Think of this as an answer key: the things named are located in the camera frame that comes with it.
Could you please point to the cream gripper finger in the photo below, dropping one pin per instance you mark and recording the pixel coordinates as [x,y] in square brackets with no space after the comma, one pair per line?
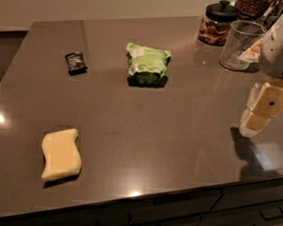
[251,123]

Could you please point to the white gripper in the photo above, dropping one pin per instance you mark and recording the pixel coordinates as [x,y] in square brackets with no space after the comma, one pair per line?
[278,51]

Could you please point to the yellow sponge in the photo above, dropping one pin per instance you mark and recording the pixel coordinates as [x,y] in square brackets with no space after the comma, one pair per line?
[62,158]

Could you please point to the green rice chip bag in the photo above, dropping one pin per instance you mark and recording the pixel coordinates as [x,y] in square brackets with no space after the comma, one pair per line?
[147,65]

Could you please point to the glass jar with black lid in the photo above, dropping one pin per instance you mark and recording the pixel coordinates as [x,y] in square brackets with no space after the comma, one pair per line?
[215,24]

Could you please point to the jar of brown nuts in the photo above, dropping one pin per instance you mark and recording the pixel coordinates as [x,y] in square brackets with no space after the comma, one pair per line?
[254,8]

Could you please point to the dark middle drawer front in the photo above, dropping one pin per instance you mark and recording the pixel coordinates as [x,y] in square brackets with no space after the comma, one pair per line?
[181,209]

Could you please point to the black snack packet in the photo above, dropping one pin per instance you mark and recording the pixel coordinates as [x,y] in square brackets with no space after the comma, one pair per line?
[76,63]

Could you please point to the dark drawer with handle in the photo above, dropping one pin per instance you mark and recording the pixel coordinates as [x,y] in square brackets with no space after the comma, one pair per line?
[244,197]

